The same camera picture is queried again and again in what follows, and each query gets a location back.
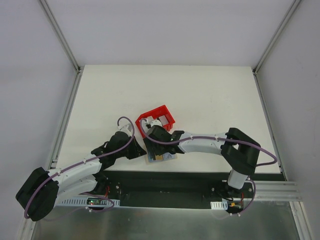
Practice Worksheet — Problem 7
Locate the beige leather card holder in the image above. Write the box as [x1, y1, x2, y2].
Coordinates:
[146, 153, 178, 164]

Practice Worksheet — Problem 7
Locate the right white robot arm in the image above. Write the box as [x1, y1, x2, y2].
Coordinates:
[143, 125, 261, 198]

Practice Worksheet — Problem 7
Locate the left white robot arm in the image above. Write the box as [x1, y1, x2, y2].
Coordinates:
[15, 131, 146, 222]

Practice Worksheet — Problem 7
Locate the white VIP card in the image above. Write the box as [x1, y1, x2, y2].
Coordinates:
[162, 153, 177, 161]

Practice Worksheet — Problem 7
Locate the red plastic bin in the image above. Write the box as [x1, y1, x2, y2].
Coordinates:
[135, 105, 176, 138]

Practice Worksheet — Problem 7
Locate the left white cable duct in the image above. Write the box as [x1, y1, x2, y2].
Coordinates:
[55, 196, 121, 208]

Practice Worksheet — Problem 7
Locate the white cable duct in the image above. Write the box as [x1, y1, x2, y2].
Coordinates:
[210, 201, 228, 211]
[55, 196, 121, 208]

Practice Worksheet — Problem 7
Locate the right white cable duct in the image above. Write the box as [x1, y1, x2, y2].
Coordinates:
[210, 201, 228, 211]

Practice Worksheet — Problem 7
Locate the aluminium rail profile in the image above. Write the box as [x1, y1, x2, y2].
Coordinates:
[254, 181, 302, 202]

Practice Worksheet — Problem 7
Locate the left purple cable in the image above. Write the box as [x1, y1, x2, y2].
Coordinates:
[23, 116, 136, 221]

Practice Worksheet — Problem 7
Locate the left aluminium frame post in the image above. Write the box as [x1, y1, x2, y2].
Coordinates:
[37, 0, 85, 73]

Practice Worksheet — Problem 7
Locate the aluminium frame post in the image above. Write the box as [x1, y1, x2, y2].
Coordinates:
[252, 0, 303, 76]
[37, 0, 85, 73]

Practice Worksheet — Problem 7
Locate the right aluminium frame post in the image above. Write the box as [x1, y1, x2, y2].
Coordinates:
[252, 0, 303, 76]

